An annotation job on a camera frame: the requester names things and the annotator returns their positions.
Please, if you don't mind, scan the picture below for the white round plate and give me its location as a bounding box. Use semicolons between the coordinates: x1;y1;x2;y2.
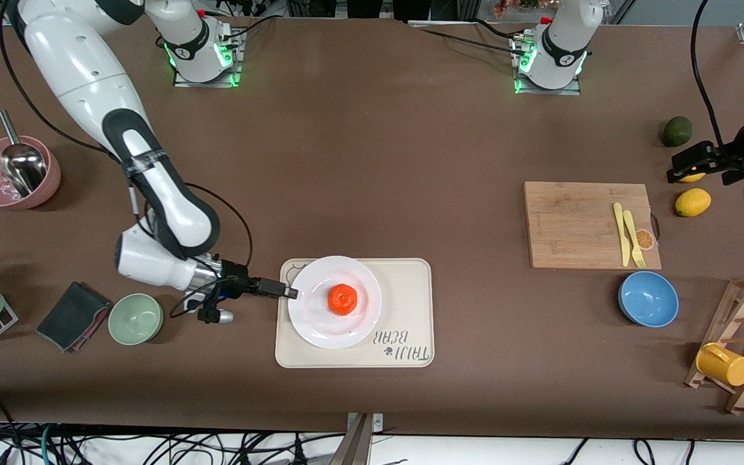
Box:
287;256;382;349

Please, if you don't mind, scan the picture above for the orange mandarin fruit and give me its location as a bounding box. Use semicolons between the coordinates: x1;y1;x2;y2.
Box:
327;284;358;316

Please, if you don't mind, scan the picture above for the dark green avocado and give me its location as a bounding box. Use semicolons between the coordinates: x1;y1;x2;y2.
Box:
661;116;694;148

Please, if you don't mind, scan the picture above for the yellow plastic fork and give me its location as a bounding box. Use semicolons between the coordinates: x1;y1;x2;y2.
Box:
623;210;646;269

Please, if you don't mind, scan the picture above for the yellow plastic knife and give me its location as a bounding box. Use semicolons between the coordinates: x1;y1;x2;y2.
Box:
613;202;631;267

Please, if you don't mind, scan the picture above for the light green bowl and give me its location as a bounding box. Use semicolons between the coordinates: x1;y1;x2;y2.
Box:
108;293;164;346

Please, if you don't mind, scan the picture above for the wooden cutting board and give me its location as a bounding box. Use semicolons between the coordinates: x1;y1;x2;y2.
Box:
524;181;662;270

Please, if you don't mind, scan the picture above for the cream tray with bear print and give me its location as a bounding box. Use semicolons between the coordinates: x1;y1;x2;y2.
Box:
275;258;435;369

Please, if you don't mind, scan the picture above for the blue bowl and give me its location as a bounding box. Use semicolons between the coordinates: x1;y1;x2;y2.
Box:
618;271;679;328

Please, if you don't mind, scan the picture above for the wooden mug rack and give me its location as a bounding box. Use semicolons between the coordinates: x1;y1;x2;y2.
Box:
684;273;744;415

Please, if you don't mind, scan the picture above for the dark folded cloth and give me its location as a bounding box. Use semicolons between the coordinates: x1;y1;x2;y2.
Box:
36;281;112;353

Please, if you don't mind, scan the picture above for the yellow mug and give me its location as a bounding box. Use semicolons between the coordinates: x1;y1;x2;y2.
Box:
696;342;744;387

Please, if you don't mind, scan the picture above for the metal scoop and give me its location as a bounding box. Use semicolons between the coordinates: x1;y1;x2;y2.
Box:
0;109;48;198

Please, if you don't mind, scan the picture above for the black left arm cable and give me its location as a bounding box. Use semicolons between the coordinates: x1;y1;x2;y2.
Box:
692;0;728;149

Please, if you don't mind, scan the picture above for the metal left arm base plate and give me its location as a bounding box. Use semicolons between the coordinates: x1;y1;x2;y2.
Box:
511;32;583;96

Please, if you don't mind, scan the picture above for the metal table edge bracket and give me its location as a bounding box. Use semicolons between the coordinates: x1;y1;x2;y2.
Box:
327;413;384;465

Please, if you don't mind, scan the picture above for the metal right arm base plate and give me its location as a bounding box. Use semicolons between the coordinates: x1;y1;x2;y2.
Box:
172;29;243;88

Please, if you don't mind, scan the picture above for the black left base cable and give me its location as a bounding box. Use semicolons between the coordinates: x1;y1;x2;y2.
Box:
420;19;521;54

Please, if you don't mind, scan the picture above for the black base cable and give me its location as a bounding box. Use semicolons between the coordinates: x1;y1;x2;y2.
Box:
420;19;521;54
227;16;276;49

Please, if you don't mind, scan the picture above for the black right base cable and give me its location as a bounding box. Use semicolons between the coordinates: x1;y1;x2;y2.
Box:
227;16;276;49

